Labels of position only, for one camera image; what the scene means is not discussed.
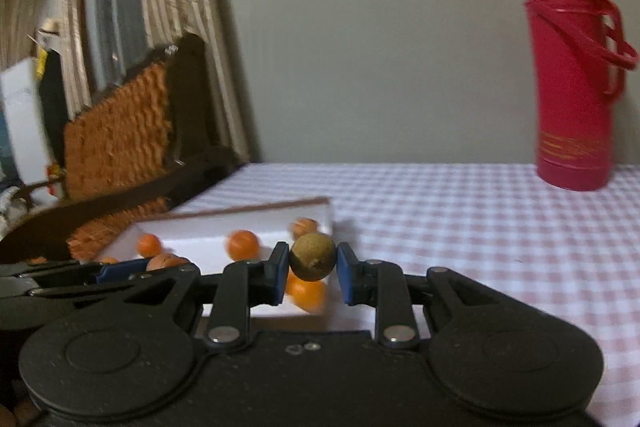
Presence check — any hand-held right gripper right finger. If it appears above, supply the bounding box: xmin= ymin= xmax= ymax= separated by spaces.
xmin=336 ymin=242 xmax=532 ymax=350

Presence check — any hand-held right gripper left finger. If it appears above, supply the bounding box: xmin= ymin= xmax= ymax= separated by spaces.
xmin=125 ymin=242 xmax=292 ymax=350

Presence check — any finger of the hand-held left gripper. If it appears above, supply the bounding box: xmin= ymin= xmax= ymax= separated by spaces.
xmin=0 ymin=259 xmax=200 ymax=291
xmin=0 ymin=279 xmax=147 ymax=328

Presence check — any small round tan longan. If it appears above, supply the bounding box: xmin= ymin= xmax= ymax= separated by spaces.
xmin=289 ymin=232 xmax=337 ymax=282

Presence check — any brown fruit with cut top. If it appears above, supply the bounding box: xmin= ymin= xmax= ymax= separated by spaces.
xmin=146 ymin=253 xmax=191 ymax=272

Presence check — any small dark brown fruit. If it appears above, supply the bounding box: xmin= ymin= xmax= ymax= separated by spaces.
xmin=291 ymin=217 xmax=320 ymax=239

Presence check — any brown cardboard box white inside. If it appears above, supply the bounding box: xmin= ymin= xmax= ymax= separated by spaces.
xmin=95 ymin=196 xmax=335 ymax=320

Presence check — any pink checked tablecloth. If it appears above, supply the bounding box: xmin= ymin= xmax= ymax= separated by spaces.
xmin=175 ymin=163 xmax=640 ymax=427

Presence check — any wooden chair with wicker back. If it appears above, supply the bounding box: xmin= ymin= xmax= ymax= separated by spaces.
xmin=0 ymin=33 xmax=241 ymax=265

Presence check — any black hanging garment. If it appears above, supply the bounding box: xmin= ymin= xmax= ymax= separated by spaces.
xmin=37 ymin=49 xmax=68 ymax=168

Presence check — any white refrigerator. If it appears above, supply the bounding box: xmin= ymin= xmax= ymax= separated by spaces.
xmin=0 ymin=57 xmax=51 ymax=188

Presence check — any beige curtain in next room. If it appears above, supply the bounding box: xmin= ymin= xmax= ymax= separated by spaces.
xmin=0 ymin=0 xmax=51 ymax=72

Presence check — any narrow beige striped curtain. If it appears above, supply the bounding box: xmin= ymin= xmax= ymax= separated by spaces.
xmin=47 ymin=0 xmax=93 ymax=118

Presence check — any wide beige striped curtain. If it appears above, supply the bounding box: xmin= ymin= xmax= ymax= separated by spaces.
xmin=137 ymin=0 xmax=251 ymax=165

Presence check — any red thermos flask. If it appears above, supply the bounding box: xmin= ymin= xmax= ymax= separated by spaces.
xmin=522 ymin=0 xmax=640 ymax=192

